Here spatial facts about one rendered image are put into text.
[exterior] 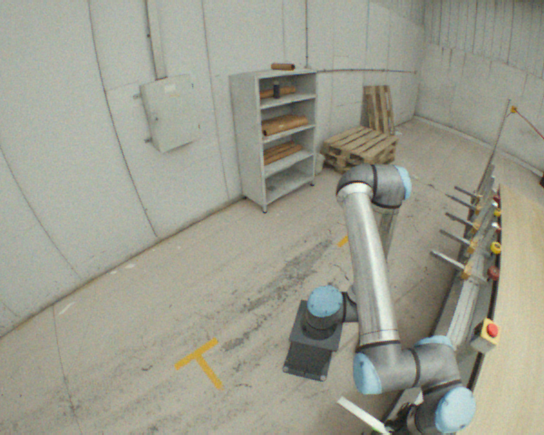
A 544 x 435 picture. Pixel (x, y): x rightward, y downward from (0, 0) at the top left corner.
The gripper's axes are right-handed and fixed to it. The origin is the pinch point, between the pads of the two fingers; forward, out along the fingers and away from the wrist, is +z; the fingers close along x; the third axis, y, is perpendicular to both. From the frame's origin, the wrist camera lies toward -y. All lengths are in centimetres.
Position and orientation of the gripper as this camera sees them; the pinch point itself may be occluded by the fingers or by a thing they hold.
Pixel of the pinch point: (387, 430)
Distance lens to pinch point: 88.1
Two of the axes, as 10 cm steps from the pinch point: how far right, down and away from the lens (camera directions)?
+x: -7.1, -4.3, 5.6
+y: 7.0, -4.8, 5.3
